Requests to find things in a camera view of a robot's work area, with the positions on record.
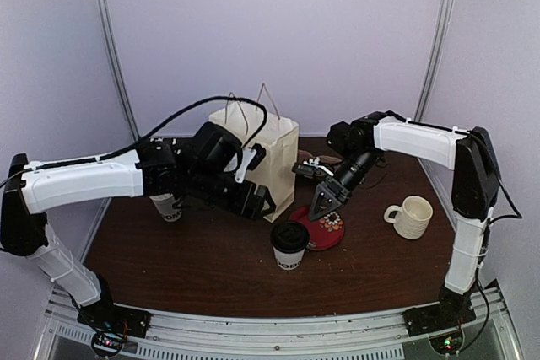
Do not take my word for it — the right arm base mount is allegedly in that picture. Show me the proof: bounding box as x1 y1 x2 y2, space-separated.
402 304 476 337

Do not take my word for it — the right aluminium frame post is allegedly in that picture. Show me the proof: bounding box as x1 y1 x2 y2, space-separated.
413 0 461 123

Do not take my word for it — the aluminium front rail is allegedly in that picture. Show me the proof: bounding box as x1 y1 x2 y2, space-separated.
33 283 520 360

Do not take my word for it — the cardboard cup carrier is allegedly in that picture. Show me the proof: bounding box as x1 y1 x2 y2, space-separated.
298 150 342 166

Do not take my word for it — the paper cup with straws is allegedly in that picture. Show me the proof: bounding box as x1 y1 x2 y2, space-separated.
150 193 183 223

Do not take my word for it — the left aluminium frame post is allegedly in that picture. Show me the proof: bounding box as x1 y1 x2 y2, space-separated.
96 0 140 141

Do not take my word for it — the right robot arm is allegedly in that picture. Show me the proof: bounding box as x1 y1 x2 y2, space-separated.
308 111 501 328

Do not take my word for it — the aluminium frame post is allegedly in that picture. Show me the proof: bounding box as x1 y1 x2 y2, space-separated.
413 0 461 123
96 0 140 141

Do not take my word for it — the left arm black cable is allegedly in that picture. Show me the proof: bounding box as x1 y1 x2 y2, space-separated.
0 96 269 188

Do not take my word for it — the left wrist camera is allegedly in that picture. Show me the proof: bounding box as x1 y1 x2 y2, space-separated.
234 143 266 183

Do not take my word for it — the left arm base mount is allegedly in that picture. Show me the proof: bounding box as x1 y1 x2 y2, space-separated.
77 306 151 338

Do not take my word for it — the cream paper bag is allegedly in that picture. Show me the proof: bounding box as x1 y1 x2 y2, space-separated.
208 99 299 223

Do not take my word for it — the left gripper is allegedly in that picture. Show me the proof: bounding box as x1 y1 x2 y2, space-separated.
186 166 276 221

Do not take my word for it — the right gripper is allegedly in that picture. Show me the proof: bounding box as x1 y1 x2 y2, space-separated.
309 149 381 222

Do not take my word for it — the red floral plate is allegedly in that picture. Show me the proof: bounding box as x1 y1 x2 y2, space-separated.
289 206 345 251

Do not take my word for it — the black plastic cup lid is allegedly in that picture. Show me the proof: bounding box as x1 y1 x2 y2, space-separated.
270 221 310 254

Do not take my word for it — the cream ceramic mug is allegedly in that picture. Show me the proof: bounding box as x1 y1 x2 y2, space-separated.
383 196 434 240

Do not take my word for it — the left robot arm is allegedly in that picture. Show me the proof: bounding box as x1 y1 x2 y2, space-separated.
1 122 276 330

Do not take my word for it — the white paper cup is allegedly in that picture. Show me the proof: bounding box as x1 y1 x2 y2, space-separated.
273 247 305 271

